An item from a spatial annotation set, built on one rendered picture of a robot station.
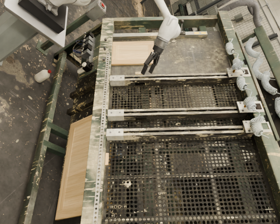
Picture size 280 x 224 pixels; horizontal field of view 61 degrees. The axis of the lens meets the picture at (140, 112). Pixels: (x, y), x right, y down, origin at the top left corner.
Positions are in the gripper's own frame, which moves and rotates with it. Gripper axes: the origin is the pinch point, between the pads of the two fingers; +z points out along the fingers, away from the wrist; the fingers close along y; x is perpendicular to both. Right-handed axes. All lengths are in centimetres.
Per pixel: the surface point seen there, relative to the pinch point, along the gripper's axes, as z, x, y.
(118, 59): 14, 44, 38
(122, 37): -2, 60, 58
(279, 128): 2, -109, 76
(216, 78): -13, -40, 51
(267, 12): -160, -17, 688
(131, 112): 33.8, -3.3, -0.2
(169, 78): 3.4, -8.4, 34.5
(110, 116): 41.4, 7.5, -11.0
